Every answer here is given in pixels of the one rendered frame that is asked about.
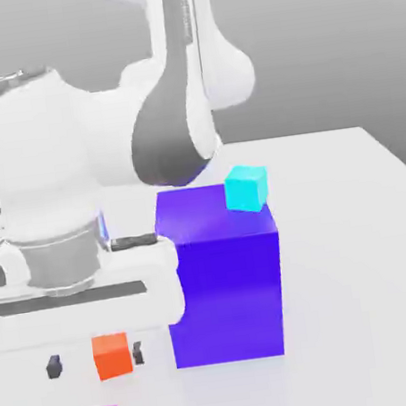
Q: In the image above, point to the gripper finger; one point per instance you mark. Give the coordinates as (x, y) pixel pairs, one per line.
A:
(137, 353)
(53, 367)

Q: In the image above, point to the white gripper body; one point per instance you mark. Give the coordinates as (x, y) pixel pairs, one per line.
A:
(77, 320)

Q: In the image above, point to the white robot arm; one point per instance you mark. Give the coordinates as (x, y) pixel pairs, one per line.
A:
(43, 144)

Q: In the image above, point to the small orange cube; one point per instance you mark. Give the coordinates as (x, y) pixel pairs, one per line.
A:
(112, 356)

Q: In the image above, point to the small cyan cube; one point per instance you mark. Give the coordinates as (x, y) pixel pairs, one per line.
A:
(245, 191)

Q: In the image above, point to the large blue box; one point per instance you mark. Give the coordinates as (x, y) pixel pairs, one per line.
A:
(229, 293)

